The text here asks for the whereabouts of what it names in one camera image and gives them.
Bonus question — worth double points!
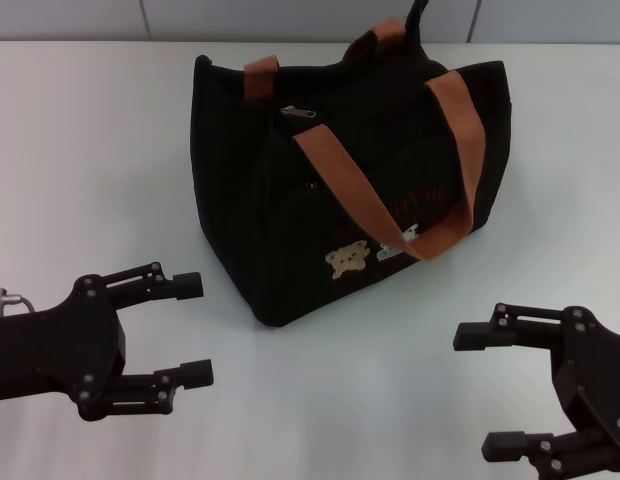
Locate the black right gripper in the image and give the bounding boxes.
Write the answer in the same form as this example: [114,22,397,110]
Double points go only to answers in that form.
[452,302,620,477]

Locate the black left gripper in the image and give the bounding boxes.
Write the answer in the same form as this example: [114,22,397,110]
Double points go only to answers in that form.
[0,261,214,422]

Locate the black food bag brown handles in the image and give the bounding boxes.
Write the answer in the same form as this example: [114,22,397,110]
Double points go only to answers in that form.
[192,0,514,330]

